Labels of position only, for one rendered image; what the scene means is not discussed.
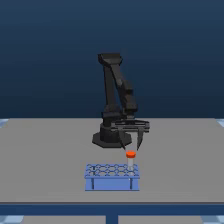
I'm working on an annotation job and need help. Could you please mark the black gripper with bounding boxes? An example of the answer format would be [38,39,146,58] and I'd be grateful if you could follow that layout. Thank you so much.
[113,118,151,152]

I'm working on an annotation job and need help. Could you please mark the blue test tube rack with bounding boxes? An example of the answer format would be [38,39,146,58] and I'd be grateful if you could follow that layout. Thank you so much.
[84,162,141,192]

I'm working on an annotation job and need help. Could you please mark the clear tube with orange cap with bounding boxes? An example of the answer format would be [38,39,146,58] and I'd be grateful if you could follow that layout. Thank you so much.
[125,150,137,175]

